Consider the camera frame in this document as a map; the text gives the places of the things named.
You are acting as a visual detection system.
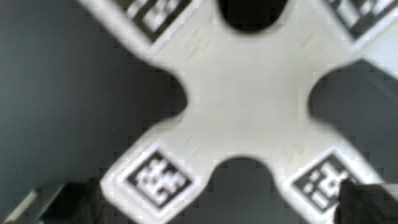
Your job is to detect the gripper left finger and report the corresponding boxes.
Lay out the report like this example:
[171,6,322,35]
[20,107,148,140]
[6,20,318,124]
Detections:
[0,178,112,224]

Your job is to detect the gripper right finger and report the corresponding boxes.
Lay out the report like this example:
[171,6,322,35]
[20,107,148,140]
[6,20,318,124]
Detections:
[334,180,398,224]

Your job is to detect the white cross-shaped table base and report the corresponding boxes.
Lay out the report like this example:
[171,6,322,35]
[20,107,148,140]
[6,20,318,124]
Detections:
[79,0,398,224]

